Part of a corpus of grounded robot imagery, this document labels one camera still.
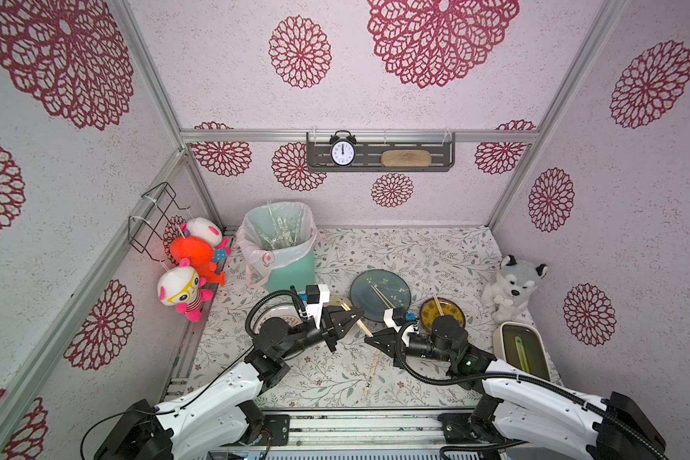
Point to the red plush toy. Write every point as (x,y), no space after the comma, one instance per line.
(194,252)

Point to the wooden brush on shelf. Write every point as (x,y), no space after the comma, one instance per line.
(408,158)

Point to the black alarm clock on shelf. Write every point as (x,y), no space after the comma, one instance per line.
(343,147)

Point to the white green rectangular tray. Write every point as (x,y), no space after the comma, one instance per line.
(521,346)

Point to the grey wall shelf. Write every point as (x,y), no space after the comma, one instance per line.
(368,155)

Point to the black wire wall basket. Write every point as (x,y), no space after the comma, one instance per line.
(146,231)

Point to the dark green glass plate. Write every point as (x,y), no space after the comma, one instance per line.
(389,283)

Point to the yellow black patterned plate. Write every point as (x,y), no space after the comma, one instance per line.
(428,313)

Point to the green trash bin with bag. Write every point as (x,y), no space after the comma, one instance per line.
(277,242)

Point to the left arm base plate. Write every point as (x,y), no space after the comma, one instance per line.
(271,431)

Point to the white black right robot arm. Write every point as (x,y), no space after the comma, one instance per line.
(515,408)

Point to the white orange patterned plate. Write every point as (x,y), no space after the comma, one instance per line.
(288,312)

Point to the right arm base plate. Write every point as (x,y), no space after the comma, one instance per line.
(473,428)

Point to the grey husky plush toy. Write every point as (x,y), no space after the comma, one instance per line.
(509,295)

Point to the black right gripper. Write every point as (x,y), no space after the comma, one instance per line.
(392,339)

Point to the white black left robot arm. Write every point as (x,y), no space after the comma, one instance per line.
(224,411)

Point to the small pale yellow plate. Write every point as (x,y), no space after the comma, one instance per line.
(341,302)

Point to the disposable chopsticks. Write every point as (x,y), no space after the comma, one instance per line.
(383,298)
(371,375)
(438,305)
(362,326)

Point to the white plush with yellow glasses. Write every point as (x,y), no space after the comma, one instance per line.
(184,288)

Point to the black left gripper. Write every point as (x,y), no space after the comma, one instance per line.
(336,322)

